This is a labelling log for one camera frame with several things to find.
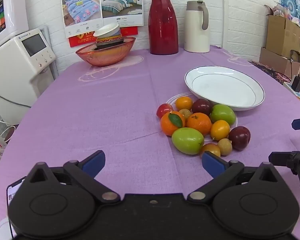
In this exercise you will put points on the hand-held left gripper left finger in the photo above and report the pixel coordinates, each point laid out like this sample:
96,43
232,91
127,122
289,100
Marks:
95,162

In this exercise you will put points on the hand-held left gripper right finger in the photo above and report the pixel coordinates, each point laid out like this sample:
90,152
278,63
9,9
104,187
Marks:
212,163

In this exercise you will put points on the yellow red plum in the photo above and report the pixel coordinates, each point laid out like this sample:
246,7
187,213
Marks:
212,148

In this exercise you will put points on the tan longan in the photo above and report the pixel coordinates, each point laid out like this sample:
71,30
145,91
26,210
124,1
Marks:
185,114
225,147

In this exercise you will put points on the large green mango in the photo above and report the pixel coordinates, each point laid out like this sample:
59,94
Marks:
187,141

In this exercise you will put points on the yellow kumquat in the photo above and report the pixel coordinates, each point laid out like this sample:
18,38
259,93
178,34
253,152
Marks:
220,130

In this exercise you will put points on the dark red plum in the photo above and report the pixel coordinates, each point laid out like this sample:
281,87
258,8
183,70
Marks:
201,106
239,138

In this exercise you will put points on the small green jujube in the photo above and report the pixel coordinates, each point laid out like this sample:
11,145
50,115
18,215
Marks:
222,114

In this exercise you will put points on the orange with green leaf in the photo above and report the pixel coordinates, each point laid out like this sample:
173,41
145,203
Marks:
167,128

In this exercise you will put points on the white plate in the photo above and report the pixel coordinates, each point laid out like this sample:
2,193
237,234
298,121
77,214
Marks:
225,85

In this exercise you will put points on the black charger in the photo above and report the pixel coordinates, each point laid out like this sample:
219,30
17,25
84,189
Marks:
297,83

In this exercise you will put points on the mandarin orange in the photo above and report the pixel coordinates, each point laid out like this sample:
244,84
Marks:
199,124

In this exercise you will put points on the purple tablecloth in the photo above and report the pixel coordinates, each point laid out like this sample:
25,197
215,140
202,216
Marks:
102,117

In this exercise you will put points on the leopard patterned cloth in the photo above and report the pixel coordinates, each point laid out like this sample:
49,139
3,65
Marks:
270,71

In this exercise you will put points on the low cardboard box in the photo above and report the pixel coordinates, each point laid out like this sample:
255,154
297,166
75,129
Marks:
272,60

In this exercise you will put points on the tall cardboard box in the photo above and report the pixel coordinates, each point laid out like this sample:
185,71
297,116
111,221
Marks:
282,35

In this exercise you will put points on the pink glass bowl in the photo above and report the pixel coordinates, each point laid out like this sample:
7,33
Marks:
102,57

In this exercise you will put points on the dark bowl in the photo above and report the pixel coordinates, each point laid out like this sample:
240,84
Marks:
110,47

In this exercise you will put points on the white water dispenser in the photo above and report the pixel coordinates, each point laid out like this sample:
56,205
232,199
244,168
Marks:
12,75

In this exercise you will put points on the large blue decorative plate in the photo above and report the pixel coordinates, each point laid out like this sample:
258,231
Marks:
288,2

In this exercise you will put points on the yellow patterned bowl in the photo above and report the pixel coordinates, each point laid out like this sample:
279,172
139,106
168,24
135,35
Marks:
110,39

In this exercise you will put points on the white thermos jug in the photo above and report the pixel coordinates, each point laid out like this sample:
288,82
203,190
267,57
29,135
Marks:
196,32

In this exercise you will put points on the red thermos jug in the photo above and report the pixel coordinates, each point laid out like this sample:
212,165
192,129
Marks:
163,27

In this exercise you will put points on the red wall poster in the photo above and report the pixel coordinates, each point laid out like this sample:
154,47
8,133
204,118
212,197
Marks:
82,39

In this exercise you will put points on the bedding wall poster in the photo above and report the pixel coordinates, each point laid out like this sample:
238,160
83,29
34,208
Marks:
95,5

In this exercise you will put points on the white wall water purifier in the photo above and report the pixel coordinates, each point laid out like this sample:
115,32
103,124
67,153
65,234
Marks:
12,12

